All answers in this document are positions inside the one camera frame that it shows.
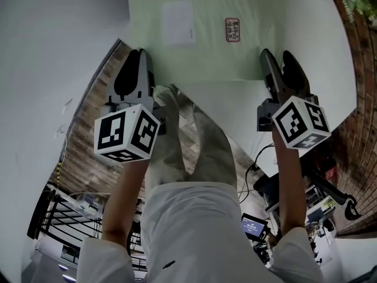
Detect small dark monitor screen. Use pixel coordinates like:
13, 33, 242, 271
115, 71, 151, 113
240, 213, 269, 239

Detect person's grey trousers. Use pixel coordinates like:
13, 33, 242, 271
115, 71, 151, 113
144, 83, 237, 194

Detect red-bordered label sticker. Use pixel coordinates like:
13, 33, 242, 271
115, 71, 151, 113
224, 17, 241, 43

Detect black metal rack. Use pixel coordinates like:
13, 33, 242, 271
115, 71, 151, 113
27, 184, 148, 272

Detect white paper item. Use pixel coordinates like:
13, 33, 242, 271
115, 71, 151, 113
163, 0, 196, 47

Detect person's white shirt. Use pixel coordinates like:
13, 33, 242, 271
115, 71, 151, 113
75, 181, 325, 283

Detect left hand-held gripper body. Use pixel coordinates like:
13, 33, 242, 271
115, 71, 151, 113
94, 69, 167, 163

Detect white table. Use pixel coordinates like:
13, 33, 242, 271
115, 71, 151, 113
117, 0, 359, 179

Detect person's right forearm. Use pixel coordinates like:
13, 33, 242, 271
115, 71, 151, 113
270, 127, 307, 237

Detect light green table mat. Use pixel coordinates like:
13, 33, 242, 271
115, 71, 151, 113
117, 0, 287, 85

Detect black tripod stand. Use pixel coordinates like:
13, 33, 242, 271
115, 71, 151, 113
300, 149, 362, 221

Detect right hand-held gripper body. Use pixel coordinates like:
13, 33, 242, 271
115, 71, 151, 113
256, 73, 331, 150

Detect person's left forearm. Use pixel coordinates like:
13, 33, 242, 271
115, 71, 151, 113
101, 154, 148, 245

